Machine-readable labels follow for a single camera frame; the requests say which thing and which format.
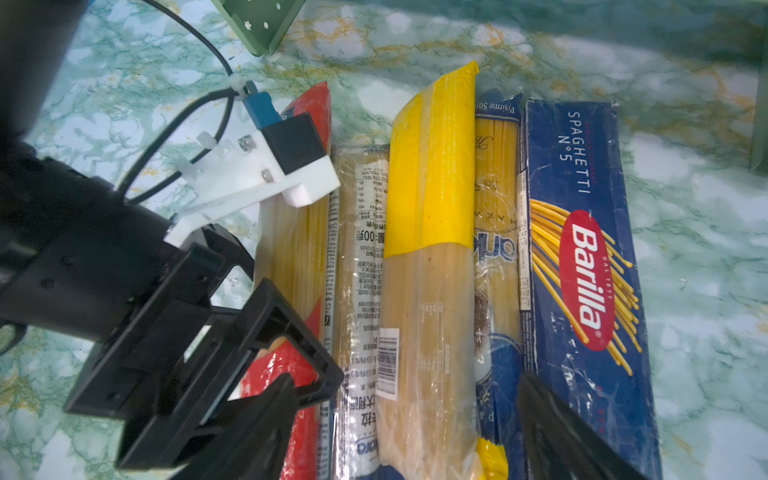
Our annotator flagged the blue clear spaghetti bag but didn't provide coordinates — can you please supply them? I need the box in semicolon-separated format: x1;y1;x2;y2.
473;90;527;479

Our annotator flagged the blue Barilla spaghetti box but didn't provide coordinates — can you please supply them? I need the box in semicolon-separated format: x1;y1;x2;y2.
520;100;662;479

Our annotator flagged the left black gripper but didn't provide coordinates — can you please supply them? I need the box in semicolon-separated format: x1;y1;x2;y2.
64;224;343;470

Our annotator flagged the light green wooden shelf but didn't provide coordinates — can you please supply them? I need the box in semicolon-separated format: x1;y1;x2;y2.
212;0;305;57

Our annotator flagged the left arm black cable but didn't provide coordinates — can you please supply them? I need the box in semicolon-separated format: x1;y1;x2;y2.
113;0;238;205

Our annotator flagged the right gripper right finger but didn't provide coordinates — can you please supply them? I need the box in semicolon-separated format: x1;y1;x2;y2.
518;370;651;479

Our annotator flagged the clear white-label spaghetti bag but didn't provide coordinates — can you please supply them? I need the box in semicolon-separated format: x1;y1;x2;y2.
330;146;389;479

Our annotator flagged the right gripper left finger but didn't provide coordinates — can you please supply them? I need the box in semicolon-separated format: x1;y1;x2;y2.
174;374;297;479

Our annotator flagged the yellow top spaghetti bag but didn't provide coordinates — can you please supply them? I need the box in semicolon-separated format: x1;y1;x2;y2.
376;63;484;479

